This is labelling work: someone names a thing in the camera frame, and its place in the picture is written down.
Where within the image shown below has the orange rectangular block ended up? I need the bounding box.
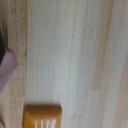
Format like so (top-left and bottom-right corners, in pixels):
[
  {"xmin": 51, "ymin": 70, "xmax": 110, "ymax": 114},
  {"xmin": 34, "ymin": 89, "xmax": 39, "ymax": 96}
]
[{"xmin": 22, "ymin": 104, "xmax": 64, "ymax": 128}]

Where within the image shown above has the pink mug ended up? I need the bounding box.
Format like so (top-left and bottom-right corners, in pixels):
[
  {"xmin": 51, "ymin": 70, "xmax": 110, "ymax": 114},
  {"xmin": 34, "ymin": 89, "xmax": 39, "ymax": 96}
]
[{"xmin": 0, "ymin": 49, "xmax": 19, "ymax": 99}]

